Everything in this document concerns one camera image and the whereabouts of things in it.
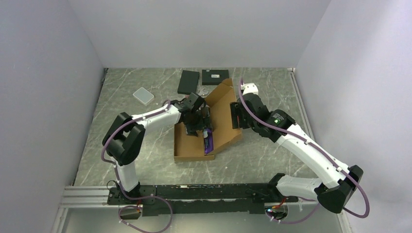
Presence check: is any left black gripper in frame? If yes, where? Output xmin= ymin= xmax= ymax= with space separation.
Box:
xmin=184 ymin=107 xmax=213 ymax=136

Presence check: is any shiny purple small box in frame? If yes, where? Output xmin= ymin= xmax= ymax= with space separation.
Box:
xmin=202 ymin=128 xmax=214 ymax=155

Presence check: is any brown cardboard express box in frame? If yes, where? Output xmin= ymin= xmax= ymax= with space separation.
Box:
xmin=174 ymin=78 xmax=242 ymax=162

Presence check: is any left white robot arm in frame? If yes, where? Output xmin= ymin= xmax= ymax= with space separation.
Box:
xmin=101 ymin=93 xmax=213 ymax=204

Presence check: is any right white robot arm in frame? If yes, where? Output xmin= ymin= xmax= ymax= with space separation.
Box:
xmin=230 ymin=93 xmax=363 ymax=214

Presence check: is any black box with label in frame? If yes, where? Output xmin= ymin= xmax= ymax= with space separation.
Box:
xmin=202 ymin=69 xmax=229 ymax=85

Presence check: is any silver open-end wrench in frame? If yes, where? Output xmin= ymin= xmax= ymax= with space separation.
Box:
xmin=198 ymin=87 xmax=209 ymax=97

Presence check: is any black foam block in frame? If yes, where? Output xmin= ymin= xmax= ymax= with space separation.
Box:
xmin=177 ymin=70 xmax=200 ymax=95

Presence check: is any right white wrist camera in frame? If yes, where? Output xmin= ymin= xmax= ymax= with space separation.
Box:
xmin=240 ymin=83 xmax=258 ymax=95

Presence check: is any aluminium frame rail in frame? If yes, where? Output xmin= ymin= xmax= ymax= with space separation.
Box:
xmin=287 ymin=68 xmax=315 ymax=140

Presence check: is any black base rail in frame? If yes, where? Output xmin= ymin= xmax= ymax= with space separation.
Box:
xmin=107 ymin=183 xmax=298 ymax=216

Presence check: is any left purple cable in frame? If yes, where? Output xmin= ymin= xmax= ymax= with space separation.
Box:
xmin=101 ymin=100 xmax=173 ymax=206

